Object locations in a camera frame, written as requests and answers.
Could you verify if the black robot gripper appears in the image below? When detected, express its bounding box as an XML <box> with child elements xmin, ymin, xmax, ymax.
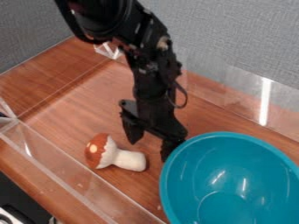
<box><xmin>118</xmin><ymin>97</ymin><xmax>190</xmax><ymax>164</ymax></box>

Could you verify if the red and white toy mushroom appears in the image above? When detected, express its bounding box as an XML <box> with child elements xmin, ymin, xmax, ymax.
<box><xmin>84</xmin><ymin>133</ymin><xmax>146</xmax><ymax>172</ymax></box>

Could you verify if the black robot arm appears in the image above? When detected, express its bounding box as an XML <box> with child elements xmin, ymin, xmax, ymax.
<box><xmin>53</xmin><ymin>0</ymin><xmax>188</xmax><ymax>160</ymax></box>

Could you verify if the teal blue plastic bowl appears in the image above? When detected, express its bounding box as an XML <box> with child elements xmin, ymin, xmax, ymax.
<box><xmin>159</xmin><ymin>131</ymin><xmax>299</xmax><ymax>224</ymax></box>

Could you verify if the clear acrylic front barrier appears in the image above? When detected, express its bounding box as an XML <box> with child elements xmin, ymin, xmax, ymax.
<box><xmin>0</xmin><ymin>98</ymin><xmax>166</xmax><ymax>224</ymax></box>

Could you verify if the clear acrylic barrier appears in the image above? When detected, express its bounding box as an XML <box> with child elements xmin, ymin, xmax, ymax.
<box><xmin>92</xmin><ymin>40</ymin><xmax>299</xmax><ymax>143</ymax></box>
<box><xmin>0</xmin><ymin>98</ymin><xmax>166</xmax><ymax>224</ymax></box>

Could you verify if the clear acrylic back barrier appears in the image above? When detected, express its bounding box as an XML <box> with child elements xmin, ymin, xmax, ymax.
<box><xmin>92</xmin><ymin>40</ymin><xmax>299</xmax><ymax>143</ymax></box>

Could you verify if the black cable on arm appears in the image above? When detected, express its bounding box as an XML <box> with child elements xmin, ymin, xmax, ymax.
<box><xmin>167</xmin><ymin>80</ymin><xmax>190</xmax><ymax>110</ymax></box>

